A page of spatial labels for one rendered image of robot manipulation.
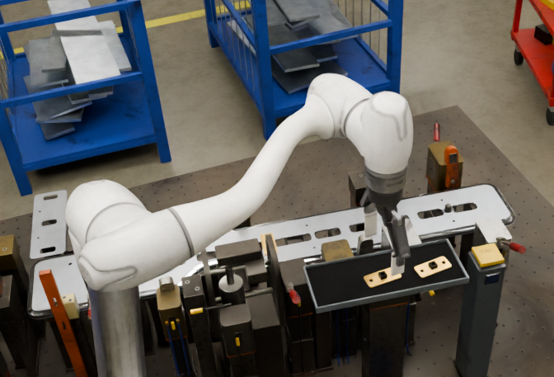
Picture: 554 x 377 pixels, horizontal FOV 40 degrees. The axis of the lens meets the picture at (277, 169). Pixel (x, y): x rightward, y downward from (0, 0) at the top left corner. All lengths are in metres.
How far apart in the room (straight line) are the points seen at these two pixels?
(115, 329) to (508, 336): 1.22
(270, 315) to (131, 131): 2.28
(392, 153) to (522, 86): 3.22
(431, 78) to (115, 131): 1.89
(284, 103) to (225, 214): 2.83
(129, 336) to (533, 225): 1.55
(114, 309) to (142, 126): 2.67
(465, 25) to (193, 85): 1.85
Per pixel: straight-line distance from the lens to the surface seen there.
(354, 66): 4.50
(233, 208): 1.40
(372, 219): 1.80
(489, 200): 2.33
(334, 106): 1.60
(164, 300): 1.98
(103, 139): 4.14
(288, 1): 4.31
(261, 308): 2.06
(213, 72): 4.88
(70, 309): 2.07
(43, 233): 2.37
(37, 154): 4.16
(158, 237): 1.35
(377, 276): 1.85
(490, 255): 1.93
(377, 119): 1.51
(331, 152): 2.97
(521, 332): 2.39
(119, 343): 1.62
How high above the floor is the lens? 2.51
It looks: 39 degrees down
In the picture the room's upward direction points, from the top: 5 degrees counter-clockwise
